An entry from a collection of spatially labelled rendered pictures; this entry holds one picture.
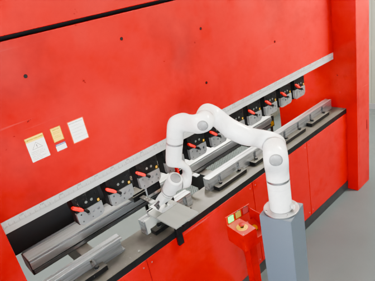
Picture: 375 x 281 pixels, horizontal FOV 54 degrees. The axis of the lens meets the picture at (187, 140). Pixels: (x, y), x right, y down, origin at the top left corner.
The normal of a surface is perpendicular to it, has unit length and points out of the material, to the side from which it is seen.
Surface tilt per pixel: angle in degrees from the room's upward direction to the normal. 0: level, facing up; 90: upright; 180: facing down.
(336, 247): 0
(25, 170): 90
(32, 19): 90
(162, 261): 90
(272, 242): 90
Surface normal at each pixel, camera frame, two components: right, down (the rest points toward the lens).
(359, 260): -0.18, -0.91
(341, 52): -0.72, 0.40
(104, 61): 0.67, 0.17
